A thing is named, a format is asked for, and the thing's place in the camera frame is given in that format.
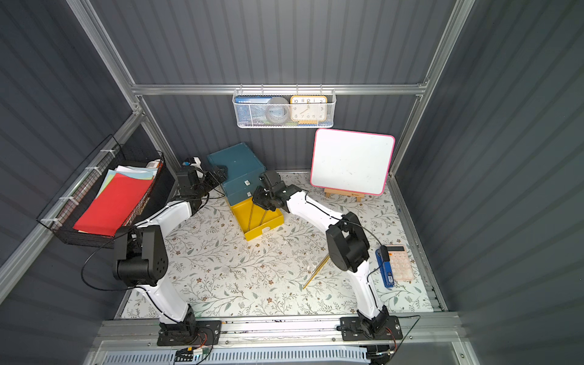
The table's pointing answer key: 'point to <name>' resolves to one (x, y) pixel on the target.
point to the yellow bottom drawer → (255, 220)
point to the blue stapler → (385, 266)
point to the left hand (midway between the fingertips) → (217, 171)
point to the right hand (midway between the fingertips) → (257, 196)
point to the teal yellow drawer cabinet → (244, 169)
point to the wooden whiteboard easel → (328, 192)
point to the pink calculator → (400, 262)
